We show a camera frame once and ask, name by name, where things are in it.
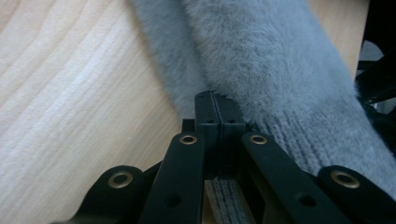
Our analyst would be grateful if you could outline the black glove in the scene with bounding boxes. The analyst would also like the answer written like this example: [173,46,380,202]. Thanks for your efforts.
[354,46,396,154]

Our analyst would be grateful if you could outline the grey mitten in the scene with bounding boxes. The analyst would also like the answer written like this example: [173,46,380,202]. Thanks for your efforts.
[129,0,396,224]

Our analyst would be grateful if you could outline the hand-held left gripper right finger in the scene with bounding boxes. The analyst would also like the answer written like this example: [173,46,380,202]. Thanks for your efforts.
[214,91,250,178]

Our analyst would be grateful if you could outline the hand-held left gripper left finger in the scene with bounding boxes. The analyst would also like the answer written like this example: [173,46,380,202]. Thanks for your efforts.
[194,91,220,180]

